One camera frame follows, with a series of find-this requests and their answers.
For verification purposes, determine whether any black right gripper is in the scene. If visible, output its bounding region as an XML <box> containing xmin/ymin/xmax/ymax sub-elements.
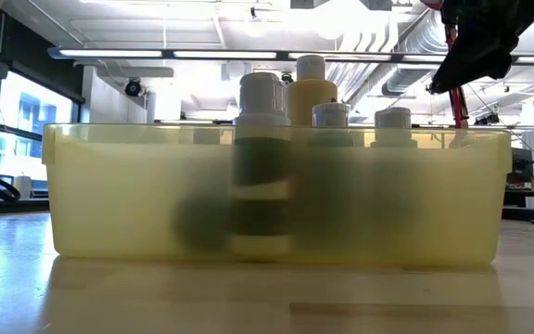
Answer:
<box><xmin>428</xmin><ymin>0</ymin><xmax>534</xmax><ymax>94</ymax></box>

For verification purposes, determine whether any small white paint bottle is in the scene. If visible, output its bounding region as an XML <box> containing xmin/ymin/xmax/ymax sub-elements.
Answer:
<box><xmin>370</xmin><ymin>106</ymin><xmax>419</xmax><ymax>233</ymax></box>

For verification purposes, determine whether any large yellow paint bottle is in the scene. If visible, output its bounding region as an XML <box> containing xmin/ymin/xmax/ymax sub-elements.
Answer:
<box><xmin>286</xmin><ymin>54</ymin><xmax>339</xmax><ymax>148</ymax></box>

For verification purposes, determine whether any dark green paint bottle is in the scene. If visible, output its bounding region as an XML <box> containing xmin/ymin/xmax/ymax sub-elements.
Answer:
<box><xmin>230</xmin><ymin>71</ymin><xmax>295</xmax><ymax>261</ymax></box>

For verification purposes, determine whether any red desk lamp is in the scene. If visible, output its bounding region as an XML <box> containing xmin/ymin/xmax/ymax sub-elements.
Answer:
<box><xmin>419</xmin><ymin>0</ymin><xmax>471</xmax><ymax>131</ymax></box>

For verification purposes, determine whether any black monitor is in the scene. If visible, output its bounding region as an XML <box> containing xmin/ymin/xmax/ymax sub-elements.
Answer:
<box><xmin>510</xmin><ymin>147</ymin><xmax>534</xmax><ymax>185</ymax></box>

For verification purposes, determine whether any long ceiling light strip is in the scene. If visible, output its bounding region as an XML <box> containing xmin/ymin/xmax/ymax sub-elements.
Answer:
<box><xmin>47</xmin><ymin>45</ymin><xmax>534</xmax><ymax>65</ymax></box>

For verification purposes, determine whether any yellow translucent plastic bin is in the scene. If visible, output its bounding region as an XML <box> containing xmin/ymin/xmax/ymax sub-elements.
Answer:
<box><xmin>41</xmin><ymin>122</ymin><xmax>513</xmax><ymax>268</ymax></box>

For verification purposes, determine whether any window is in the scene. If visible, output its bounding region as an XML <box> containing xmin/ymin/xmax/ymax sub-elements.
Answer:
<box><xmin>0</xmin><ymin>69</ymin><xmax>83</xmax><ymax>186</ymax></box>

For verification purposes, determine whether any white background cylinder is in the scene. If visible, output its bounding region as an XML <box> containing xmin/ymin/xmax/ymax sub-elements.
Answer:
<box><xmin>14</xmin><ymin>174</ymin><xmax>33</xmax><ymax>199</ymax></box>

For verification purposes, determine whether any grey ribbed air duct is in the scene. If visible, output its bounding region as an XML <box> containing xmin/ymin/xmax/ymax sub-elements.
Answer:
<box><xmin>380</xmin><ymin>64</ymin><xmax>435</xmax><ymax>96</ymax></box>

